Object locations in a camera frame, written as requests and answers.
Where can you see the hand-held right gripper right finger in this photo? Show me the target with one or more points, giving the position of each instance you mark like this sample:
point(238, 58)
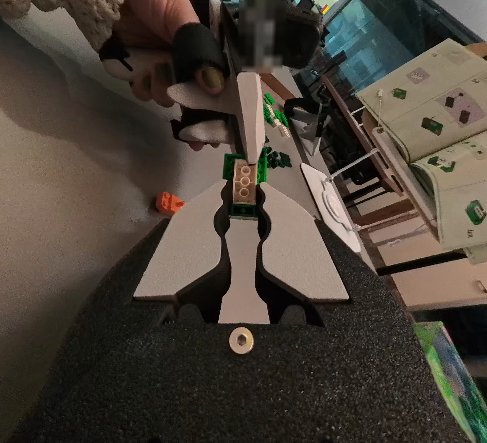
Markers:
point(300, 252)

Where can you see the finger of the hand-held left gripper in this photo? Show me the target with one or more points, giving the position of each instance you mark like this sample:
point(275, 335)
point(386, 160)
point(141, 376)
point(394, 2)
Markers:
point(251, 116)

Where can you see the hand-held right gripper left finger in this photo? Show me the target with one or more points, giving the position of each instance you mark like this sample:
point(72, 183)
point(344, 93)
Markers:
point(182, 245)

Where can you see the green and tan lego assembly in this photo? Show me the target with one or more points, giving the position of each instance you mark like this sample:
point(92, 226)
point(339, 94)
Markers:
point(243, 184)

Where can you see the pile of green white lego pieces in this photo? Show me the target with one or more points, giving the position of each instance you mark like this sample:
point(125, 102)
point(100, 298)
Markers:
point(276, 114)

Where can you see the orange lego brick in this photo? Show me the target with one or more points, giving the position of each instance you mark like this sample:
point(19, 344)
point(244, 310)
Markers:
point(169, 203)

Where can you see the scattered dark green lego pieces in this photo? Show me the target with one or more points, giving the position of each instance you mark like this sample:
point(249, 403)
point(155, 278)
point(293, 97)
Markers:
point(279, 159)

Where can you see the open lego instruction booklet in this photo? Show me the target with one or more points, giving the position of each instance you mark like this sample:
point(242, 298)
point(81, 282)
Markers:
point(437, 108)

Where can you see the green lego box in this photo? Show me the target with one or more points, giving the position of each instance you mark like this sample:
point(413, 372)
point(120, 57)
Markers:
point(452, 378)

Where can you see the person's left hand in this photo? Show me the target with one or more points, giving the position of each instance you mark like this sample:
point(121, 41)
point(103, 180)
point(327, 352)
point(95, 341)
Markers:
point(159, 5)

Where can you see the white book stand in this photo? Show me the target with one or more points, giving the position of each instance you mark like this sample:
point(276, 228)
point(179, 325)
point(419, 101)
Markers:
point(334, 207)

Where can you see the black and white device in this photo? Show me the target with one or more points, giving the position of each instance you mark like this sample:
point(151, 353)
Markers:
point(308, 131)

